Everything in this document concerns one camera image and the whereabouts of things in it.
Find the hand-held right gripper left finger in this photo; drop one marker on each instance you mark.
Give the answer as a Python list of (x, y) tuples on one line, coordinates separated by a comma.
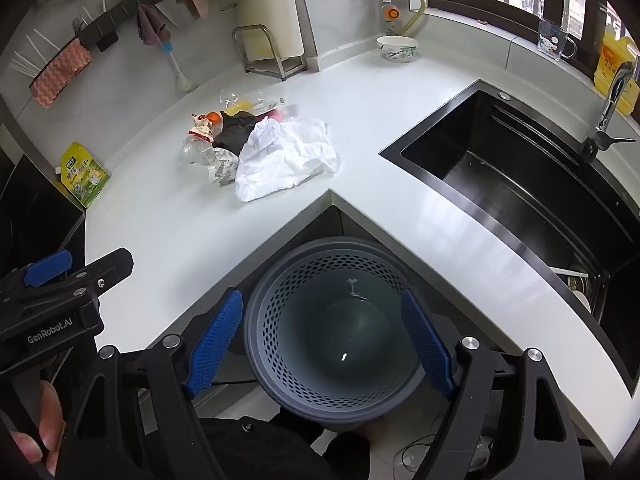
[(215, 345)]

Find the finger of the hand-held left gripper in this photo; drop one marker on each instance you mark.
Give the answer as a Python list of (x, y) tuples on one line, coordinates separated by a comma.
[(47, 266), (107, 266)]

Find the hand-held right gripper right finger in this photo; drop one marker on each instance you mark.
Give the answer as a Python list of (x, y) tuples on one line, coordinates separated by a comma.
[(427, 342)]

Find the grey perforated trash bin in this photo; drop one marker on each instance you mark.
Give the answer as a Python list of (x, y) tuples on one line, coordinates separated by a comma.
[(300, 280)]

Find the clear plastic bag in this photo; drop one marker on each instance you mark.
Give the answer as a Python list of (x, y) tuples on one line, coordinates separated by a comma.
[(192, 152)]

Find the paper ball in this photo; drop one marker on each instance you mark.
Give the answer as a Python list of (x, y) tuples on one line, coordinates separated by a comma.
[(225, 167)]

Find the red and white snack wrapper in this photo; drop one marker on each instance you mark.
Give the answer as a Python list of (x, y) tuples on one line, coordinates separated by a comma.
[(202, 132)]

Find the orange peel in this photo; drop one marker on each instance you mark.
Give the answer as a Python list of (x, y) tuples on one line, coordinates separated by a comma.
[(215, 117)]

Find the white paper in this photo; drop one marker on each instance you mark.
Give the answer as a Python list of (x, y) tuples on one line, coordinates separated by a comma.
[(280, 160)]

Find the person's left hand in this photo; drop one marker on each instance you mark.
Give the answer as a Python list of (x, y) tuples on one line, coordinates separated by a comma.
[(50, 420)]

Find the black cooktop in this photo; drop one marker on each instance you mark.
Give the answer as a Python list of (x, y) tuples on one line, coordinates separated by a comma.
[(30, 210)]

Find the green and yellow pouch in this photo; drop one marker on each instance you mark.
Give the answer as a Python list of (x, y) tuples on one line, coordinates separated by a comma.
[(85, 175)]

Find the person's dark clothing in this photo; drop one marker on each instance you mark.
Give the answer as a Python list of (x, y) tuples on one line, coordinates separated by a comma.
[(270, 455)]

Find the black kitchen sink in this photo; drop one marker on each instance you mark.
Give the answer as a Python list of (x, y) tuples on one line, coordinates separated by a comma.
[(500, 170)]

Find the pink chevron dish cloth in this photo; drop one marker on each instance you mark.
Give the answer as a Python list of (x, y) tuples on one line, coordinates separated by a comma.
[(57, 72)]

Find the blue and white bottle brush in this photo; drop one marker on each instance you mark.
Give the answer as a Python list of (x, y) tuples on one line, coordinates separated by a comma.
[(182, 80)]

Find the bundle of white sticks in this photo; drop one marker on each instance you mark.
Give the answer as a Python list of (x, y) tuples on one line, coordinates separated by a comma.
[(22, 66)]

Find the metal fork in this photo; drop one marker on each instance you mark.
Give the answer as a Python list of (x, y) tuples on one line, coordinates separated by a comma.
[(78, 25)]

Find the mauve hanging cloth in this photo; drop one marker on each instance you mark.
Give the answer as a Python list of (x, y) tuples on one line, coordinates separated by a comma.
[(150, 25)]

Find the metal cutting board rack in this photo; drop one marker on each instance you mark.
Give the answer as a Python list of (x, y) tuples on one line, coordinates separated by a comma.
[(292, 67)]

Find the chrome kitchen faucet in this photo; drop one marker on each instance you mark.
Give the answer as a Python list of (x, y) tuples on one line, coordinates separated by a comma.
[(607, 110)]

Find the white patterned bowl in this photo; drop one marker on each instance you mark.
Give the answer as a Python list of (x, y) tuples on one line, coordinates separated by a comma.
[(397, 50)]

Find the white cutting board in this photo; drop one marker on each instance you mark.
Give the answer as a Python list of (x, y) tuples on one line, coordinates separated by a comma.
[(265, 5)]

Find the clear glass mug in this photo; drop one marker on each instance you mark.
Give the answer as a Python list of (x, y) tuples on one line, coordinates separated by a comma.
[(552, 42)]

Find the gas valve with orange dial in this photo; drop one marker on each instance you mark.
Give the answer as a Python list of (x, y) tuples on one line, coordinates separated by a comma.
[(391, 12)]

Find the yellow oil bottle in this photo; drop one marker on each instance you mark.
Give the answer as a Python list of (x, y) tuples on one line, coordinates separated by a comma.
[(612, 60)]

